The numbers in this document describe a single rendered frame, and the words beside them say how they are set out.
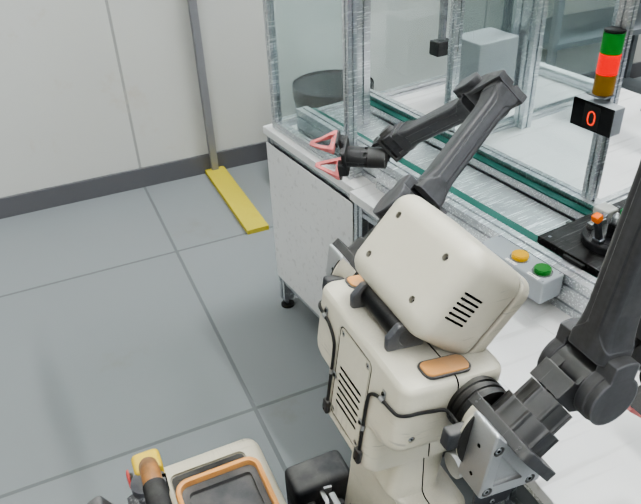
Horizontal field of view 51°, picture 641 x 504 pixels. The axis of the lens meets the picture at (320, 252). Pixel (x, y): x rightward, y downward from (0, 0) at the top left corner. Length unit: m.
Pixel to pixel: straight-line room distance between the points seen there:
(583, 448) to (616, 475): 0.07
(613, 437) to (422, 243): 0.65
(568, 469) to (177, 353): 1.89
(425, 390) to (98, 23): 3.24
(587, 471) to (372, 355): 0.55
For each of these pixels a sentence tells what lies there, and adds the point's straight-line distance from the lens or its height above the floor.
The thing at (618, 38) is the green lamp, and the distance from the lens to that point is 1.77.
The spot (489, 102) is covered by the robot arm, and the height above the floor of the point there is 1.38.
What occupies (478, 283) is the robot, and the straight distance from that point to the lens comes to 0.90.
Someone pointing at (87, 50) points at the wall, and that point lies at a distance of 3.91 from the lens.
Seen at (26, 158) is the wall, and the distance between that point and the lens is 4.07.
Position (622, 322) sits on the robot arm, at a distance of 0.89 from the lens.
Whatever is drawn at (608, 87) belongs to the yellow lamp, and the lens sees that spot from 1.80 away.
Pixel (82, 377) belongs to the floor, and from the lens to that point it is 2.90.
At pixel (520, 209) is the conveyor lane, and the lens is 1.96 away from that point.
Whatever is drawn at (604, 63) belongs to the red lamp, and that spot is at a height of 1.34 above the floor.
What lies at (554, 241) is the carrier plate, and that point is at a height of 0.97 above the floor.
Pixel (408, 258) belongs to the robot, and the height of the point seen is 1.34.
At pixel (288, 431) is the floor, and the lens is 2.51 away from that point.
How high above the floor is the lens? 1.87
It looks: 33 degrees down
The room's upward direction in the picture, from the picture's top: 2 degrees counter-clockwise
